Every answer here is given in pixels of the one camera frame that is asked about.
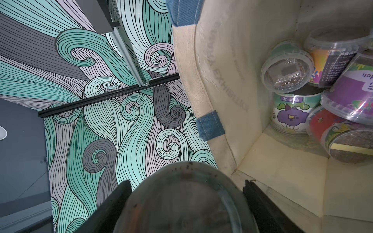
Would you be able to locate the beige canvas tote bag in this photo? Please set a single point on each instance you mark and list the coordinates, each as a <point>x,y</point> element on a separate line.
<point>220,48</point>

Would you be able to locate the purple white label jar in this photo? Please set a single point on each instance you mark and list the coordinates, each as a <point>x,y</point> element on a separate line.
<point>351,96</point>

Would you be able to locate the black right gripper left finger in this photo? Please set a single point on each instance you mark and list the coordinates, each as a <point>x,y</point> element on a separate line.
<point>104,219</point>

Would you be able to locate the clear lid green jar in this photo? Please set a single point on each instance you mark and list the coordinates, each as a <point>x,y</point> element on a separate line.
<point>287,69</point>

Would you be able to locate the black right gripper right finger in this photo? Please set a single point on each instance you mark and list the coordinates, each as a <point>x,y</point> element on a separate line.
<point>269,218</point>

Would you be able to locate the aluminium wall rail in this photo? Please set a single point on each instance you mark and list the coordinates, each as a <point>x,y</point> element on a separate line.
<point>118,36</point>

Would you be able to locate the clear teal rim jar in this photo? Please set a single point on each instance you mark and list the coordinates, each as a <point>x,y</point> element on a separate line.
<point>186,197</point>

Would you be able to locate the purple eggplant label jar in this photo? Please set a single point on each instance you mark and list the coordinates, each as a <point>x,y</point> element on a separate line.
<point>290,110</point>

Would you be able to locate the purple label seed jar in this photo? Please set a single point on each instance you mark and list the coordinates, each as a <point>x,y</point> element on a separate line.
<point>349,143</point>

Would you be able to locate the red carrot label jar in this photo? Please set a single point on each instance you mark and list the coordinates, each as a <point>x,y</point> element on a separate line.
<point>319,121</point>

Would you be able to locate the black perforated wall shelf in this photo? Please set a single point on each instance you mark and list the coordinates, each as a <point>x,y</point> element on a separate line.
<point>102,15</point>

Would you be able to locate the black ceiling spotlight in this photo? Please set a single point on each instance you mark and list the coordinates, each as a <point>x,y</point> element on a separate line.
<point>3,133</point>

